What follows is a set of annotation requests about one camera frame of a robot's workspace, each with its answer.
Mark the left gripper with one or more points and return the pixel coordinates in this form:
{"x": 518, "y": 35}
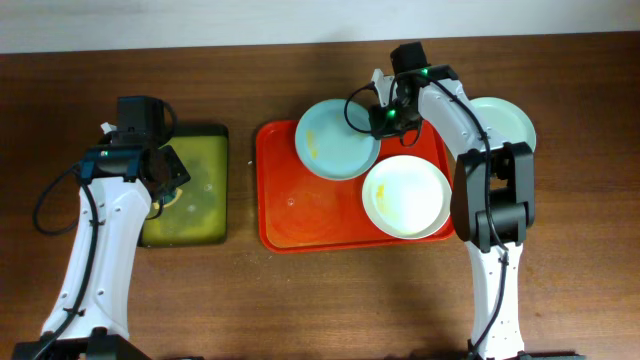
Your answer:
{"x": 170, "y": 180}

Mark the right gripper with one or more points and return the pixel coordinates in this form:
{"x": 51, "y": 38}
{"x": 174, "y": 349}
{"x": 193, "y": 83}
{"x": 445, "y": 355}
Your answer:
{"x": 379, "y": 128}

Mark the green and yellow sponge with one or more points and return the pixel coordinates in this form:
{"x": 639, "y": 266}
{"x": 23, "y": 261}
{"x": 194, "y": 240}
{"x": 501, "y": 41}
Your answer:
{"x": 168, "y": 200}

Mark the light blue plate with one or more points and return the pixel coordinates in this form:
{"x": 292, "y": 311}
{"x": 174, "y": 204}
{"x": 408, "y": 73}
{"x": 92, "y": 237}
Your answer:
{"x": 331, "y": 149}

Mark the cream white plate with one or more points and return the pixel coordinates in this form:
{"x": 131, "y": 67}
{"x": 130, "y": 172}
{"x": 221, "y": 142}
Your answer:
{"x": 407, "y": 197}

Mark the light green plate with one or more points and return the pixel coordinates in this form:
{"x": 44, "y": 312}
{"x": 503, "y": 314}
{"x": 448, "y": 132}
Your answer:
{"x": 508, "y": 119}

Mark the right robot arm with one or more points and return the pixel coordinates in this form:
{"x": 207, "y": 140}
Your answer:
{"x": 493, "y": 201}

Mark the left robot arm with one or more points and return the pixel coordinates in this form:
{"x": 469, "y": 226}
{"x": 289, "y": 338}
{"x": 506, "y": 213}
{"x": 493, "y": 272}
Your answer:
{"x": 118, "y": 186}

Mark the black tray with soapy water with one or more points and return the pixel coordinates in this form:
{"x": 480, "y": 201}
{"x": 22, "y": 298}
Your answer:
{"x": 199, "y": 217}

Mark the red plastic tray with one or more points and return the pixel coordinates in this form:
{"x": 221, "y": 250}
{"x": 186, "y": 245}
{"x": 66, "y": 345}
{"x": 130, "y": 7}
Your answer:
{"x": 300, "y": 212}

